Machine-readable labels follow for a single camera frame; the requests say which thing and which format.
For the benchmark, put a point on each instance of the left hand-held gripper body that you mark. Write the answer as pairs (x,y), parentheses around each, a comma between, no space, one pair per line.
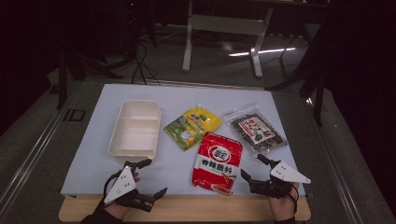
(120,186)

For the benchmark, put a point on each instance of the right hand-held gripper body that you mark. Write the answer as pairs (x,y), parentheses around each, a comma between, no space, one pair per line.
(288,174)

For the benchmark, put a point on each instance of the white divided lunch box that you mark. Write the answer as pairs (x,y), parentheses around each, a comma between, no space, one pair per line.
(134,137)

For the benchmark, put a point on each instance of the clear seaweed packet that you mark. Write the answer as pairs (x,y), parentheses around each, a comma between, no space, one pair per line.
(255,130)

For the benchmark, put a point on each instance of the red seasoning packet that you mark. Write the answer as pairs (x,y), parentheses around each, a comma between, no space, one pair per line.
(218,161)

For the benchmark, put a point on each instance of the person's left hand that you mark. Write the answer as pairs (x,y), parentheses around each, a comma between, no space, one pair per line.
(120,211)

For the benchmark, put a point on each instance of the person's right hand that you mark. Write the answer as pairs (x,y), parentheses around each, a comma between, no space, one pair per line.
(281,208)

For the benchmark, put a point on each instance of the wooden table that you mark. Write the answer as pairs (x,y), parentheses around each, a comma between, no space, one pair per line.
(186,208)

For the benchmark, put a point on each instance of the yellow spout pouch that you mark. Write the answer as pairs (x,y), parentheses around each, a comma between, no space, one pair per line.
(190,127)

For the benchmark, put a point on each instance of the white board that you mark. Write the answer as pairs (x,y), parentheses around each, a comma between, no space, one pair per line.
(174,102)

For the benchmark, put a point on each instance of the dark chair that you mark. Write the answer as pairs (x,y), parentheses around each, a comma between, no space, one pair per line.
(317,77)

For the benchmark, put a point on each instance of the dark metal stand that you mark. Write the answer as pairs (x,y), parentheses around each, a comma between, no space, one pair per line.
(62,81)

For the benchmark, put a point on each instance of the metal floor rail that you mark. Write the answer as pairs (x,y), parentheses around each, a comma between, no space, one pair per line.
(334,161)
(34,155)

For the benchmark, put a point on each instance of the white desk frame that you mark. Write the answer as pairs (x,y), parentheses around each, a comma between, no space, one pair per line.
(227,25)

